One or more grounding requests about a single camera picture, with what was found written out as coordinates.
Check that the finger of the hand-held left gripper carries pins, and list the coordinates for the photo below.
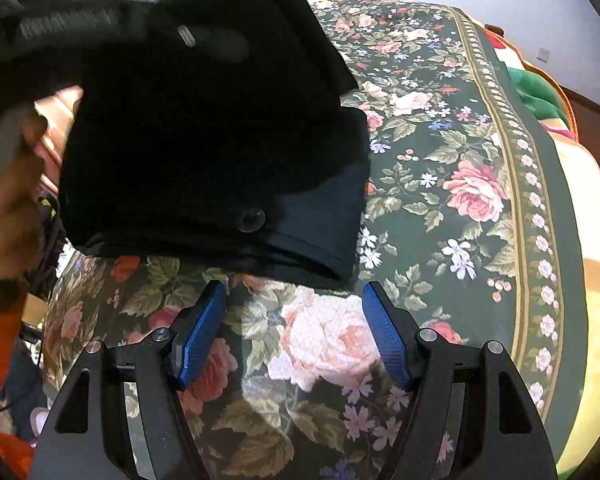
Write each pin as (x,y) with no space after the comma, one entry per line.
(215,42)

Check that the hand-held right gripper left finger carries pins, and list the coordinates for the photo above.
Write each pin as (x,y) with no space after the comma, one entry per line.
(200,330)

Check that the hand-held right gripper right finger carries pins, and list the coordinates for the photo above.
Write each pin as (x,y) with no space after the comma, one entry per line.
(387,330)

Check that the black pants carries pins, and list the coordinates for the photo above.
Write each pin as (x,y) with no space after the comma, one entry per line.
(180,150)

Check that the person's left hand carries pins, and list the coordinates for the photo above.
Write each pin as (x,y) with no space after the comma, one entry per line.
(12,220)

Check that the floral bedspread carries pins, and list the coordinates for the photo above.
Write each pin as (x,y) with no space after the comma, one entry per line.
(455,135)

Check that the colourful fleece blanket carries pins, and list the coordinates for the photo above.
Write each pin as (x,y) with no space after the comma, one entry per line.
(580,200)

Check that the white wall socket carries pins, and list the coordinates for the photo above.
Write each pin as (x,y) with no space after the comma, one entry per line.
(542,53)

